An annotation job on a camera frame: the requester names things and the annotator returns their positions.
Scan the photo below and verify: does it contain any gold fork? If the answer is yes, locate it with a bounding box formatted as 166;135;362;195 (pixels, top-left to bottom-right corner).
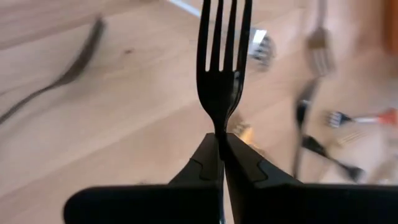
228;113;267;156
335;130;369;147
306;0;336;77

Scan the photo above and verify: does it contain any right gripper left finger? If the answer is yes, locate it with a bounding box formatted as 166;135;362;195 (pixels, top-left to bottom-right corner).
63;133;224;224

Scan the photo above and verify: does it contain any silver fork orange handle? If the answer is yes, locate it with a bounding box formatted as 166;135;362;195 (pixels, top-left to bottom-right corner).
167;0;277;72
325;107;398;129

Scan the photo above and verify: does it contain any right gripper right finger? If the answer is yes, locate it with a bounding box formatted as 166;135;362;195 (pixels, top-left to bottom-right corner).
224;134;398;224

